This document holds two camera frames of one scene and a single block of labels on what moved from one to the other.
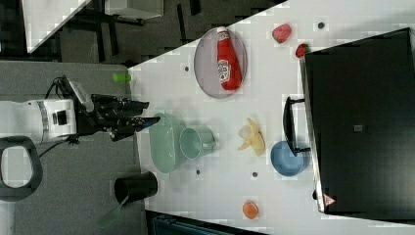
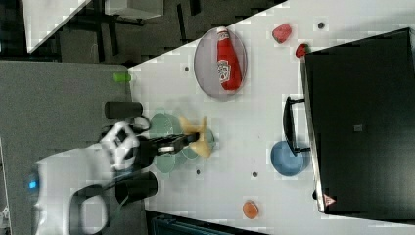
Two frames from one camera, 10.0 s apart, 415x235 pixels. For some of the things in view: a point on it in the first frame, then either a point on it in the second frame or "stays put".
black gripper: x=119 y=117 to x=147 y=148
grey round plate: x=206 y=63 stays put
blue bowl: x=288 y=164 stays put
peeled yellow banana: x=256 y=140 to x=203 y=147
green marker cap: x=121 y=77 stays put
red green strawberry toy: x=281 y=32 stays put
